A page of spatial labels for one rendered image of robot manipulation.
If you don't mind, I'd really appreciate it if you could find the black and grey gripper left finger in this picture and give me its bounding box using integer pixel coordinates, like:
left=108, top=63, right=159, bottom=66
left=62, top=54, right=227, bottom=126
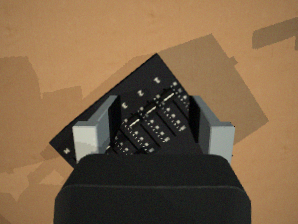
left=72, top=96, right=122, bottom=163

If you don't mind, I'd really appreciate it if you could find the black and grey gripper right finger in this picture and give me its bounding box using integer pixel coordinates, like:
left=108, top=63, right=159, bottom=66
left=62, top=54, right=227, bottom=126
left=188, top=96, right=235, bottom=165

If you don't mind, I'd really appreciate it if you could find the black lighting desk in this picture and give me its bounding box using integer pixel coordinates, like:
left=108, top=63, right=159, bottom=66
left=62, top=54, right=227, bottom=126
left=49, top=53, right=203, bottom=168

